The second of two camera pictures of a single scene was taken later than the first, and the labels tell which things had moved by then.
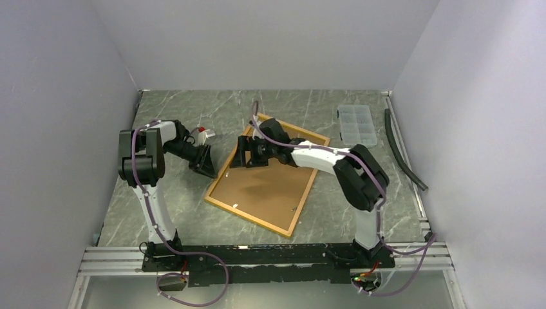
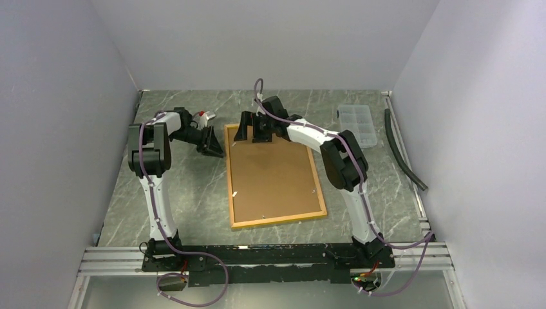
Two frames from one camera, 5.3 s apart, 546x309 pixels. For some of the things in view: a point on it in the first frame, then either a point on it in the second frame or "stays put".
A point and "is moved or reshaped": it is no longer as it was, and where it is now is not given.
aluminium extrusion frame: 423,257 stays put
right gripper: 247,143 -> 249,118
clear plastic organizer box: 357,125 stays put
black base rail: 317,263 stays put
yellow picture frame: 290,231 is moved or reshaped
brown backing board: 272,194 is moved or reshaped
